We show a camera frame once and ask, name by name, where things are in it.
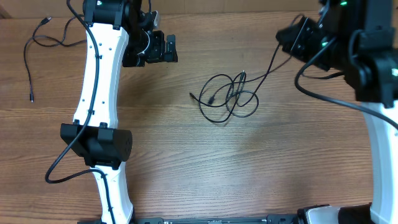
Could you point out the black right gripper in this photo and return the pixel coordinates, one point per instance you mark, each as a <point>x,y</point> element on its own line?
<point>301,37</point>

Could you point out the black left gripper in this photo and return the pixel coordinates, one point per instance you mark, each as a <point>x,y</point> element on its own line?
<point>160,53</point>

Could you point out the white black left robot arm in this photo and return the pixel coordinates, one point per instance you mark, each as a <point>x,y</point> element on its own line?
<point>119,34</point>

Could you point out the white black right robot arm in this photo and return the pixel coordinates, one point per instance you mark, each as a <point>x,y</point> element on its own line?
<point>355,37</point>

